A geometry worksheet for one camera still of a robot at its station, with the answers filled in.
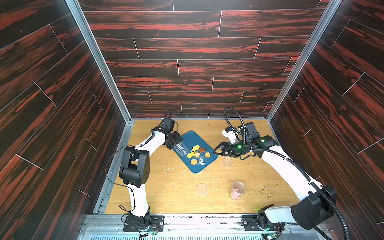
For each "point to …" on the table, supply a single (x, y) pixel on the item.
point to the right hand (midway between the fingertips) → (220, 151)
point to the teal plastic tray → (200, 155)
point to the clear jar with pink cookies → (238, 189)
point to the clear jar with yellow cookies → (181, 148)
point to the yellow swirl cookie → (197, 154)
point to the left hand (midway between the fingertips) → (181, 141)
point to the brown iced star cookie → (201, 150)
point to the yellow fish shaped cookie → (195, 148)
